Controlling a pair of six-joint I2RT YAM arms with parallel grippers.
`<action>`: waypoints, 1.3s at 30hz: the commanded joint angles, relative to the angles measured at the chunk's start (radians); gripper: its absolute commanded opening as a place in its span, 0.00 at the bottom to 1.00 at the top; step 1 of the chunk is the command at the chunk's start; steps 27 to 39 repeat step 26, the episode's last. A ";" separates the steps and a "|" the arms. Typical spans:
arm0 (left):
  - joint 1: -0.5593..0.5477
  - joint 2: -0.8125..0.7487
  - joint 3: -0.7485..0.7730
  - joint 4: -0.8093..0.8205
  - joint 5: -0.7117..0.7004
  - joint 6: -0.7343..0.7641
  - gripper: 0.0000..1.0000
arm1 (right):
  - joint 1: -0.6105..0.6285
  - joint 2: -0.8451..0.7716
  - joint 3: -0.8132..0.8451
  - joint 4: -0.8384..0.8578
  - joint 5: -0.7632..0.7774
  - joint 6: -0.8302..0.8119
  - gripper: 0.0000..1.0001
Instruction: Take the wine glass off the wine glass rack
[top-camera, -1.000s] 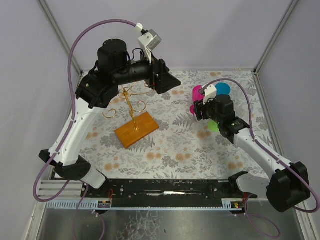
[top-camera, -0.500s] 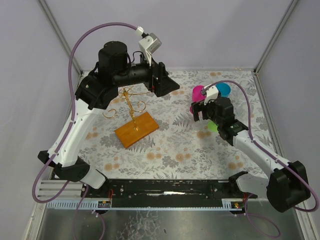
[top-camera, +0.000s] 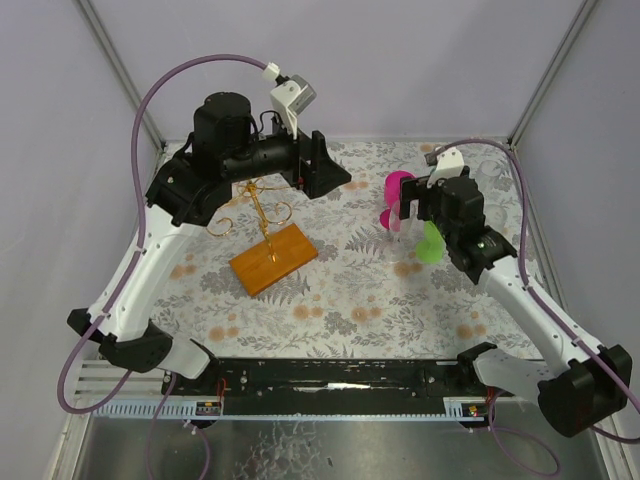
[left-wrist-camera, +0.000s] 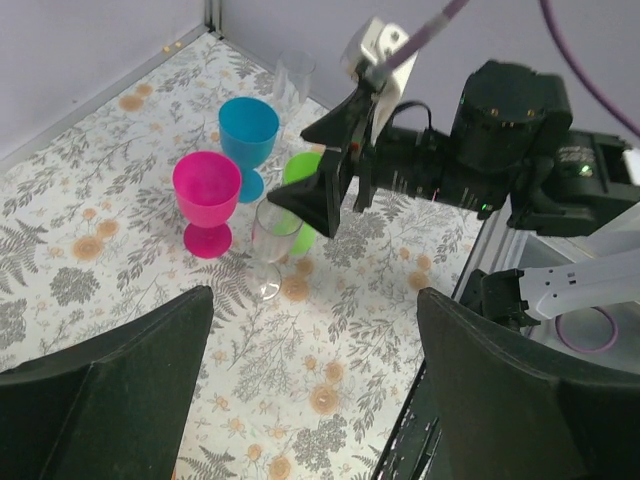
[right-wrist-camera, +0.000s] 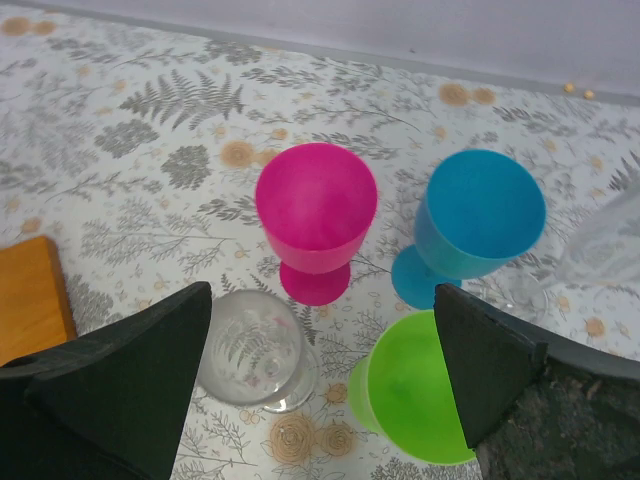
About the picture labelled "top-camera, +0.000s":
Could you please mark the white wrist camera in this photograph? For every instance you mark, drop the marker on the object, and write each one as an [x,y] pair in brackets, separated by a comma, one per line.
[289,98]
[445,163]

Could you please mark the clear wine glass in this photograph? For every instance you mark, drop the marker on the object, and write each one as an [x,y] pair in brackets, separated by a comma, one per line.
[487,174]
[399,235]
[496,216]

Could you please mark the clear wine glass front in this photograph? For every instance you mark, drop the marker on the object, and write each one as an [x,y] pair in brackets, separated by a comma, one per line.
[399,235]

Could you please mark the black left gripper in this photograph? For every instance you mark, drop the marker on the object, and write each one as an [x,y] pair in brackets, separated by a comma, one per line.
[305,163]

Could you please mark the white slotted cable duct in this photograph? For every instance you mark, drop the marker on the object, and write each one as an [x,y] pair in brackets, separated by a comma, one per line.
[173,408]

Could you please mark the pink wine glass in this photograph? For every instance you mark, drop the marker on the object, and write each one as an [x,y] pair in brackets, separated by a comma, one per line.
[392,190]

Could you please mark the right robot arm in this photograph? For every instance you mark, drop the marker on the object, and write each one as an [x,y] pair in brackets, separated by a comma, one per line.
[583,382]

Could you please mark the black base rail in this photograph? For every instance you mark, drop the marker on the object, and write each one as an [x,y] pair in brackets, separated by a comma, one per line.
[326,387]

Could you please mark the green wine glass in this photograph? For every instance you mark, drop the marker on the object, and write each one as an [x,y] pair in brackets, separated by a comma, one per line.
[430,249]

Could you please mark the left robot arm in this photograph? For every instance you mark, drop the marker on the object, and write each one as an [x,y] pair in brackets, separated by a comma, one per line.
[222,149]

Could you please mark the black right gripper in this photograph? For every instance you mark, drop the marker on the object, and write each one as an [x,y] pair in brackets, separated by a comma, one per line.
[417,198]

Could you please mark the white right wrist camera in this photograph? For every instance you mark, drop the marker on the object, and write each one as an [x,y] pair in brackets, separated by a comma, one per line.
[445,163]

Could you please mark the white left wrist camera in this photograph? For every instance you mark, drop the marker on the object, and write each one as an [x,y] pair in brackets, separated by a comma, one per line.
[289,98]

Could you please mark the gold wire glass rack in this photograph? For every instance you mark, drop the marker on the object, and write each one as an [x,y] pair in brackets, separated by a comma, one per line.
[283,250]

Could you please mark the floral table mat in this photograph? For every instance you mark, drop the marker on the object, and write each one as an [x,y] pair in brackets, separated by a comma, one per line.
[349,302]

